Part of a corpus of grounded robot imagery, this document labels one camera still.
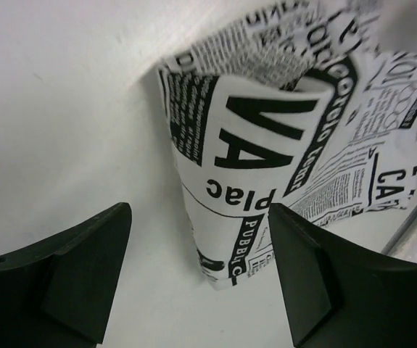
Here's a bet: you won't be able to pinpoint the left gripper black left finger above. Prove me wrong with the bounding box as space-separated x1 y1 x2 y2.
0 202 132 347

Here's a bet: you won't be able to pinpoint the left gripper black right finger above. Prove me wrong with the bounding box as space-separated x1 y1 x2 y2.
268 204 417 347

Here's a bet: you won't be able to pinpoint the newspaper print trousers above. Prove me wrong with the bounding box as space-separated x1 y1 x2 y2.
157 1 417 290

